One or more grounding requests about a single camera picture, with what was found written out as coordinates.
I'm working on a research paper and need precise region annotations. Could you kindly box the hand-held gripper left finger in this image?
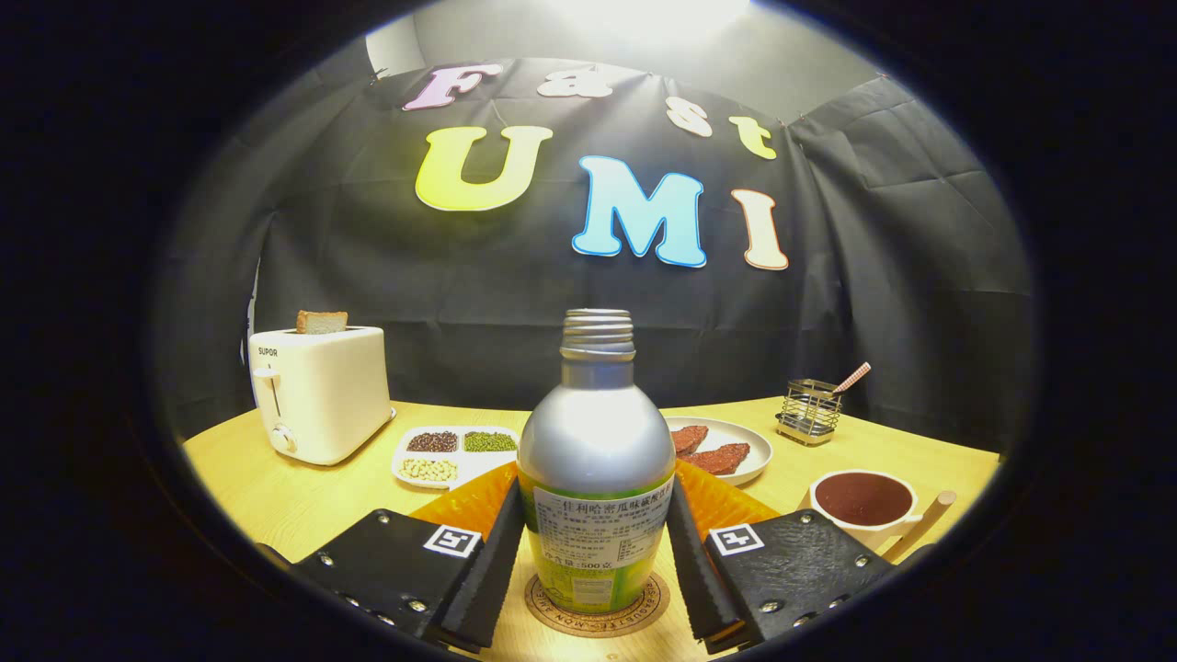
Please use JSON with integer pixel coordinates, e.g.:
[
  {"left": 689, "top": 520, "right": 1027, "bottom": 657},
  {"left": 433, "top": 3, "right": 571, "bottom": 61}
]
[{"left": 290, "top": 460, "right": 528, "bottom": 656}]

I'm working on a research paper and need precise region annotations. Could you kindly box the white round plate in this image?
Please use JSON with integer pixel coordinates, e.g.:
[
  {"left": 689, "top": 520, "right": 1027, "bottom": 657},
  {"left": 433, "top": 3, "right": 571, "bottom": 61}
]
[{"left": 664, "top": 417, "right": 775, "bottom": 487}]

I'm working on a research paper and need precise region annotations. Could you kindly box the wooden table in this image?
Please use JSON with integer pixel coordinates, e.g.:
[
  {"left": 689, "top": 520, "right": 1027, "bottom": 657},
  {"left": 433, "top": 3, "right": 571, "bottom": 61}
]
[{"left": 181, "top": 395, "right": 1003, "bottom": 662}]

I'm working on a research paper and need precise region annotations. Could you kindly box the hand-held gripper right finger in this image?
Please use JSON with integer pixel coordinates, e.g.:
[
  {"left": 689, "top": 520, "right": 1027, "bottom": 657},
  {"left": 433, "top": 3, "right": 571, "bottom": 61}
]
[{"left": 667, "top": 460, "right": 899, "bottom": 656}]

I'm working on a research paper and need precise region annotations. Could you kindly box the white toaster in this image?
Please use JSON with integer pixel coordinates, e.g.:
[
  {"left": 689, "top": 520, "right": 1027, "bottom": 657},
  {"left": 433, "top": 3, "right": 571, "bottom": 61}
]
[{"left": 247, "top": 325, "right": 397, "bottom": 467}]

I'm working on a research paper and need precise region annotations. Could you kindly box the white cup with wooden handle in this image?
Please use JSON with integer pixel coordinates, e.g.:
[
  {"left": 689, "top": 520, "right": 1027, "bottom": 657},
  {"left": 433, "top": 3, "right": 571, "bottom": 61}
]
[{"left": 808, "top": 470, "right": 958, "bottom": 564}]

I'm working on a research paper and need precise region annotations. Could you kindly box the white divided dish of beans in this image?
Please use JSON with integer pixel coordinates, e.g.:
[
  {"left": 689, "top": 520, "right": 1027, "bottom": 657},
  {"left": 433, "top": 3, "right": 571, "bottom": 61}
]
[{"left": 392, "top": 425, "right": 521, "bottom": 491}]

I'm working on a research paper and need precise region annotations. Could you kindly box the round cork coaster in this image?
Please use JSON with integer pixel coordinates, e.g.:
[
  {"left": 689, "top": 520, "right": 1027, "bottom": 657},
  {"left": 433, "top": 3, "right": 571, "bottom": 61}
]
[{"left": 524, "top": 568, "right": 673, "bottom": 640}]

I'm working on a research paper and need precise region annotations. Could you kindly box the wire mesh utensil holder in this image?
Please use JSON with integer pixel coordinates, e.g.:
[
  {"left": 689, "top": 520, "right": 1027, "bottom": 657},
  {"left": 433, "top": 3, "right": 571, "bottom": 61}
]
[{"left": 774, "top": 378, "right": 845, "bottom": 448}]

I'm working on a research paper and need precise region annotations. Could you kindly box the silver bottle with green label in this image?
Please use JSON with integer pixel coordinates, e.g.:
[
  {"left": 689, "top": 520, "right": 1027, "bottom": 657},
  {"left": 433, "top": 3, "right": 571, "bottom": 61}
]
[{"left": 518, "top": 309, "right": 678, "bottom": 616}]

